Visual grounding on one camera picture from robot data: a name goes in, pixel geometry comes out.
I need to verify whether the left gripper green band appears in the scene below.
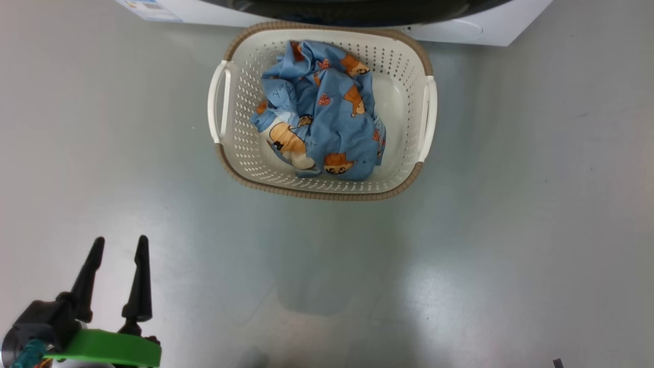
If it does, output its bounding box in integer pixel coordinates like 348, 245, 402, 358
0, 235, 162, 368

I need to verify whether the blue cartoon print garment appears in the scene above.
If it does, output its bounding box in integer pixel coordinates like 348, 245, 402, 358
249, 40, 387, 182

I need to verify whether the black round washing machine door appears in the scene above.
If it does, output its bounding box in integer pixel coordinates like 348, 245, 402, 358
202, 0, 513, 28

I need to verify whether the cream perforated laundry basket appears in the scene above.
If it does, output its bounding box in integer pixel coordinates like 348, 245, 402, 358
207, 20, 438, 201

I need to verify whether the white front-load washing machine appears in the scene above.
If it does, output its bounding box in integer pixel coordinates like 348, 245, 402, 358
115, 0, 554, 48

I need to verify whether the blue energy label sticker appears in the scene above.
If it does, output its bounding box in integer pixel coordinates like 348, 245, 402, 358
116, 0, 183, 23

